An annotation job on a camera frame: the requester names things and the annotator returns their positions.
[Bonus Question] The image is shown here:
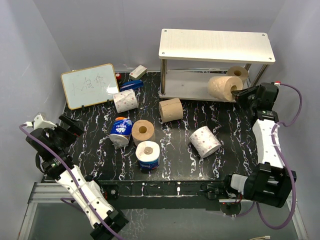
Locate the white green cardboard box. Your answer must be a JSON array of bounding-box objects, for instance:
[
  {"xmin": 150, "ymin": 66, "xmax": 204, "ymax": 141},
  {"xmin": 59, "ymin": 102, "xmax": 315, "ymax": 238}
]
[{"xmin": 129, "ymin": 65, "xmax": 147, "ymax": 80}]

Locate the white two-tier shelf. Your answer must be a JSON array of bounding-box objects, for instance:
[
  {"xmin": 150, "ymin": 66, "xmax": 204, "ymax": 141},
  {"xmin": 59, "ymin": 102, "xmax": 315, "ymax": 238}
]
[{"xmin": 158, "ymin": 28, "xmax": 276, "ymax": 101}]

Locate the blue stapler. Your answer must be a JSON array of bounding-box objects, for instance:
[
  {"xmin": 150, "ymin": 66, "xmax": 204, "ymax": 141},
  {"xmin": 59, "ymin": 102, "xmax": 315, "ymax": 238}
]
[{"xmin": 119, "ymin": 79, "xmax": 144, "ymax": 92}]

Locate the white red-dotted roll rear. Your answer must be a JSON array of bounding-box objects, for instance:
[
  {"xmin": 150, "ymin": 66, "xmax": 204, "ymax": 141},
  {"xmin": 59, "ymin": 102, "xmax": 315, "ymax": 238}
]
[{"xmin": 113, "ymin": 89, "xmax": 139, "ymax": 113}]

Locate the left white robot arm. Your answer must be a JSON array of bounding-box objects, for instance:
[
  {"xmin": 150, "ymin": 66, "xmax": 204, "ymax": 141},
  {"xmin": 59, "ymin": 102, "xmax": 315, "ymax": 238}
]
[{"xmin": 19, "ymin": 112, "xmax": 129, "ymax": 240}]

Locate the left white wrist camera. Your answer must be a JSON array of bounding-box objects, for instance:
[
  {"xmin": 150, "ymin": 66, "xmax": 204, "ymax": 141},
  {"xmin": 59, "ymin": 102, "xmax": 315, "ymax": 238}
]
[{"xmin": 25, "ymin": 112, "xmax": 57, "ymax": 130}]

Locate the blue wrapped roll upright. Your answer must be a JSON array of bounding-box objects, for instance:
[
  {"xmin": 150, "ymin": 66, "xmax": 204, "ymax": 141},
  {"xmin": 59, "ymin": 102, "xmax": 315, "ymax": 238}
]
[{"xmin": 135, "ymin": 141, "xmax": 161, "ymax": 171}]

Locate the white red-dotted roll right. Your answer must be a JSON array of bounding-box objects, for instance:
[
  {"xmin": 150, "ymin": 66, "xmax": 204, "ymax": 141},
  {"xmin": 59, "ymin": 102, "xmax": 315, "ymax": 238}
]
[{"xmin": 189, "ymin": 126, "xmax": 222, "ymax": 158}]

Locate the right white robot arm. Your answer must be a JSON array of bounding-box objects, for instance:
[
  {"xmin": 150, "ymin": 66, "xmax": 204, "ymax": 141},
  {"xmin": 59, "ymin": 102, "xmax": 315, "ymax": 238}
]
[{"xmin": 222, "ymin": 82, "xmax": 297, "ymax": 208}]

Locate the brown roll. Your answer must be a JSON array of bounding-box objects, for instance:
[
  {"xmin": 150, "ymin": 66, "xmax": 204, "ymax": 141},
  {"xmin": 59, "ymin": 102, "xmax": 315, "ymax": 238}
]
[
  {"xmin": 207, "ymin": 76, "xmax": 244, "ymax": 102},
  {"xmin": 131, "ymin": 119, "xmax": 156, "ymax": 146},
  {"xmin": 159, "ymin": 98, "xmax": 183, "ymax": 123},
  {"xmin": 226, "ymin": 66, "xmax": 249, "ymax": 84}
]

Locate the small red cap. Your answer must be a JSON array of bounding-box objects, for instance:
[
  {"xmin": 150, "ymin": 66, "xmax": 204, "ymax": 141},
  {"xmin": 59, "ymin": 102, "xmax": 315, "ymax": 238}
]
[{"xmin": 115, "ymin": 73, "xmax": 122, "ymax": 81}]

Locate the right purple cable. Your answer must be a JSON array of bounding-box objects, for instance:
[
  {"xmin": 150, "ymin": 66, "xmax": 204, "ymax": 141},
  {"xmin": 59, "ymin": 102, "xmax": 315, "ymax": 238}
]
[{"xmin": 234, "ymin": 83, "xmax": 303, "ymax": 230}]

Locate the blue wrapped roll lying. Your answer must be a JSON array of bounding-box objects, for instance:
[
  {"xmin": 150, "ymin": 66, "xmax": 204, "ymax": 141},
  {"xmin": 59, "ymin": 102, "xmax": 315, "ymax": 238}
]
[{"xmin": 109, "ymin": 117, "xmax": 134, "ymax": 149}]

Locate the white red-dotted roll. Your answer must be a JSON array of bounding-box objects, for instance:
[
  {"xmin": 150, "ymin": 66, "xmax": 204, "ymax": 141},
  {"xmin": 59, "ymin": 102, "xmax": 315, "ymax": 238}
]
[
  {"xmin": 189, "ymin": 126, "xmax": 222, "ymax": 158},
  {"xmin": 113, "ymin": 89, "xmax": 139, "ymax": 113}
]

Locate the small framed whiteboard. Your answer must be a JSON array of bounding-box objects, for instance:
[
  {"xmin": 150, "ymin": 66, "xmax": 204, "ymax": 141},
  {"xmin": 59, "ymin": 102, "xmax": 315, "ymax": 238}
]
[{"xmin": 60, "ymin": 63, "xmax": 119, "ymax": 110}]

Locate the aluminium front rail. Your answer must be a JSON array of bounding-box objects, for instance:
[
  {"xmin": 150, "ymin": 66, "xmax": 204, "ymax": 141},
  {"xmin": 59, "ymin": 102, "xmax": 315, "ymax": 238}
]
[{"xmin": 19, "ymin": 183, "xmax": 308, "ymax": 240}]

